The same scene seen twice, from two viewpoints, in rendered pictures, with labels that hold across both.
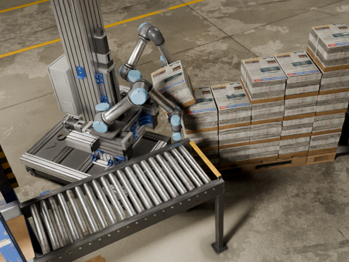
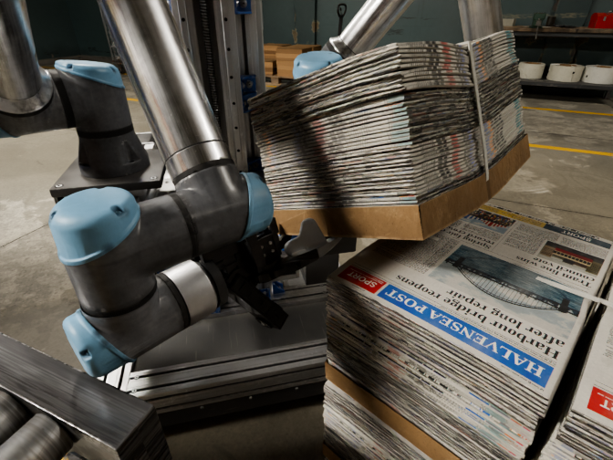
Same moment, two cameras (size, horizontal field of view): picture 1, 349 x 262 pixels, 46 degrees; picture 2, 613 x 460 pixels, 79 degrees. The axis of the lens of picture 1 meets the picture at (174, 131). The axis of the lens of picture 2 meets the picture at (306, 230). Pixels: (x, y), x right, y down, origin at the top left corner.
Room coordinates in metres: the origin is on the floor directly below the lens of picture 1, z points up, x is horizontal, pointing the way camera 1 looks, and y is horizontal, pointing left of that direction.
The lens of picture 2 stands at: (2.44, -0.38, 1.15)
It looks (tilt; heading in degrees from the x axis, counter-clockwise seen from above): 31 degrees down; 47
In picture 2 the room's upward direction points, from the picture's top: straight up
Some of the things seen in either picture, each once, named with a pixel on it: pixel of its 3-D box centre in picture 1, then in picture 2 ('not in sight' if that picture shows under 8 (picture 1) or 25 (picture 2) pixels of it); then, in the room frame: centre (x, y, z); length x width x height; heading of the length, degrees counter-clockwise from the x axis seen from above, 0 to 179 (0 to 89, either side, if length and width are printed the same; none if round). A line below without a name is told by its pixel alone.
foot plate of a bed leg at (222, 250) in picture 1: (219, 246); not in sight; (1.99, -0.28, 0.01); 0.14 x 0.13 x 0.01; 23
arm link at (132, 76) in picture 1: (134, 79); (318, 83); (3.12, 0.30, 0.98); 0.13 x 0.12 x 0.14; 34
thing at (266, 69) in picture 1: (264, 68); not in sight; (2.96, -0.80, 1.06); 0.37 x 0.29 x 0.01; 4
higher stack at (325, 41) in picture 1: (323, 98); not in sight; (3.02, -1.39, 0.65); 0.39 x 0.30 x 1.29; 4
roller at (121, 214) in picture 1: (113, 198); not in sight; (1.94, 0.47, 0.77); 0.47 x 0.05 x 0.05; 23
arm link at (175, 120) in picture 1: (175, 121); (123, 244); (2.52, -0.02, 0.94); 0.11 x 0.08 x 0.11; 175
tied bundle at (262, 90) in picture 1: (262, 79); not in sight; (2.98, -0.79, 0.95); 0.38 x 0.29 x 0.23; 4
